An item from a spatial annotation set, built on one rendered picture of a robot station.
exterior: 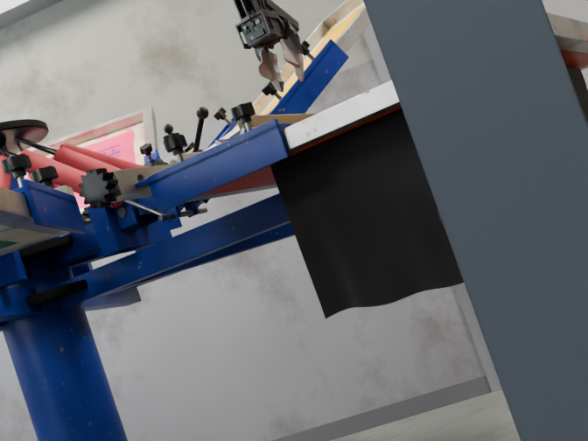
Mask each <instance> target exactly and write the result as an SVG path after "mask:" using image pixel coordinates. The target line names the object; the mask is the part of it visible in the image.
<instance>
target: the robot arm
mask: <svg viewBox="0 0 588 441"><path fill-rule="evenodd" d="M233 1H234V5H235V8H236V9H237V12H238V15H239V17H240V20H241V22H240V23H239V24H237V25H236V26H235V28H236V30H237V32H238V35H239V37H240V40H241V43H242V45H243V48H244V49H251V47H252V48H253V47H254V49H255V55H256V57H257V58H258V60H259V61H260V62H261V64H260V65H259V66H258V73H259V74H260V75H261V76H262V77H264V78H266V79H269V80H270V81H271V83H272V84H273V86H274V87H275V88H276V89H277V90H278V91H279V92H280V93H282V92H283V91H284V82H283V81H282V79H281V72H280V71H279V69H278V67H277V55H276V54H275V53H273V52H270V50H269V49H274V45H275V44H277V43H278V42H280V44H281V46H282V49H283V52H282V56H283V58H284V60H285V61H286V62H288V63H290V64H292V65H293V66H294V68H295V72H296V76H297V77H298V79H299V81H300V82H302V81H303V80H304V61H303V55H302V53H303V52H302V47H301V43H300V38H299V36H298V31H299V24H298V21H297V20H295V19H294V18H293V17H292V16H290V15H289V14H288V13H287V12H285V11H284V10H283V9H281V8H280V7H279V6H278V5H277V4H275V3H274V2H273V1H271V0H233ZM240 32H243V35H244V37H245V39H246V41H247V44H244V42H243V40H242V35H241V34H240Z"/></svg>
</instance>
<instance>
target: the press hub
mask: <svg viewBox="0 0 588 441"><path fill-rule="evenodd" d="M48 132H49V129H48V127H47V124H46V123H45V122H43V121H40V120H35V119H22V120H13V121H7V122H0V148H1V149H2V144H3V138H4V137H6V145H5V150H6V151H9V152H12V153H19V152H20V151H21V150H20V149H19V148H18V146H17V144H20V145H21V147H22V148H23V149H24V150H26V149H28V148H30V147H31V146H29V145H26V144H24V143H20V141H18V140H15V137H20V138H23V139H26V140H29V141H32V142H35V143H39V142H40V141H42V140H43V139H44V138H45V137H46V136H47V134H48ZM73 242H74V241H73V238H72V236H71V235H70V234H69V235H65V236H61V237H60V235H59V236H57V237H54V238H52V239H49V240H46V241H42V242H40V243H37V244H34V245H31V246H29V247H26V248H21V249H20V250H19V254H20V257H21V260H22V261H26V262H27V265H28V268H29V271H30V273H31V274H30V275H29V276H27V280H25V281H23V282H21V283H16V284H13V285H11V286H8V287H5V288H4V289H22V288H35V289H36V292H37V294H34V295H31V296H29V297H26V301H27V304H28V305H29V306H35V305H41V307H42V310H43V311H42V312H41V313H38V314H35V315H32V316H30V317H27V318H22V319H20V320H12V321H6V325H5V326H3V327H2V331H3V336H4V338H5V341H6V344H7V347H8V349H9V352H10V357H11V360H12V363H13V366H14V368H15V371H16V374H17V378H18V381H19V384H20V387H21V389H22V392H23V396H24V400H25V403H26V406H27V409H28V411H29V414H30V417H31V421H32V424H33V428H34V430H35V433H36V436H37V439H38V441H128V439H127V437H126V434H125V431H124V428H123V424H122V421H121V418H120V416H119V413H118V410H117V407H116V403H115V400H114V397H113V394H112V391H111V388H110V386H109V381H108V378H107V376H106V373H105V370H104V367H103V365H102V360H101V357H100V355H99V352H98V349H97V346H96V344H95V339H94V336H93V334H92V331H91V328H90V325H89V323H88V318H87V315H86V313H85V310H84V307H83V304H79V305H76V306H72V307H69V308H66V309H63V310H62V309H61V308H60V302H59V299H62V298H65V297H67V296H70V295H72V294H74V293H76V292H79V291H83V290H85V289H87V288H88V284H87V281H86V280H85V279H83V280H80V281H77V282H73V283H68V284H65V285H62V286H59V287H56V288H54V285H56V284H60V283H63V282H65V281H67V280H69V279H71V278H74V275H73V272H72V270H71V267H70V265H69V264H68V265H66V266H62V267H58V268H54V269H48V268H47V265H46V260H45V258H44V256H46V255H48V254H51V253H52V252H54V251H57V250H59V249H62V248H64V247H66V246H68V245H71V244H73Z"/></svg>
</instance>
